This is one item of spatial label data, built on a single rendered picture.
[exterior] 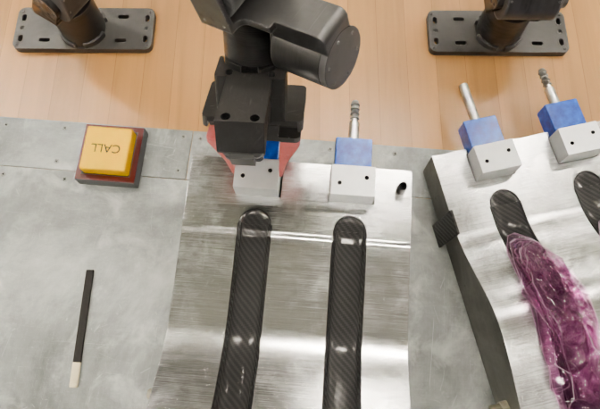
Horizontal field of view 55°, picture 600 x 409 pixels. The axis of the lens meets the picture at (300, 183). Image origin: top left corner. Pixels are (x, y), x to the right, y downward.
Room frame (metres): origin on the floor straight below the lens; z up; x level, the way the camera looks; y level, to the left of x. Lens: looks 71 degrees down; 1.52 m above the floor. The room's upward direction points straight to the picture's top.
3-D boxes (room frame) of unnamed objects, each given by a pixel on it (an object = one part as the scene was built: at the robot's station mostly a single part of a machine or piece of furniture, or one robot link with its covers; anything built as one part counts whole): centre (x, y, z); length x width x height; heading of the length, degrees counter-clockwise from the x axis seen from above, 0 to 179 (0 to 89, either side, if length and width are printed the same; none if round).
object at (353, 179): (0.26, -0.06, 0.89); 0.13 x 0.05 x 0.05; 176
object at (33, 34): (0.49, 0.31, 0.84); 0.20 x 0.07 x 0.08; 90
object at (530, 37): (0.48, -0.29, 0.84); 0.20 x 0.07 x 0.08; 90
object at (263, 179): (0.27, 0.04, 0.89); 0.13 x 0.05 x 0.05; 176
